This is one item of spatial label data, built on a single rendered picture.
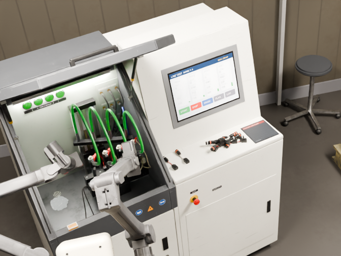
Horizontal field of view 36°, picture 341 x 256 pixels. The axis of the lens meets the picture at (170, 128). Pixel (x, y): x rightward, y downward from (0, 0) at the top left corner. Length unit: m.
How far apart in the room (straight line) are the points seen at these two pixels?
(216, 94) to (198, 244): 0.91
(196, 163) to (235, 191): 0.35
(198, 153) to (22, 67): 1.06
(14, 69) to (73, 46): 0.35
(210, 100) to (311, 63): 1.72
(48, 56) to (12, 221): 1.65
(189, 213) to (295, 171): 1.49
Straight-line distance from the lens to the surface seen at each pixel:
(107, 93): 2.97
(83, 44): 3.03
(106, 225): 2.77
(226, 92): 3.01
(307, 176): 4.26
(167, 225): 2.98
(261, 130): 3.08
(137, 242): 2.17
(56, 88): 2.81
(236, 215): 3.25
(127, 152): 2.32
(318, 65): 4.52
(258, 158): 3.04
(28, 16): 4.15
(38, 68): 2.89
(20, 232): 4.13
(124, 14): 4.19
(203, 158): 2.91
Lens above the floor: 2.90
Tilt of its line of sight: 38 degrees down
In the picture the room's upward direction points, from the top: 6 degrees counter-clockwise
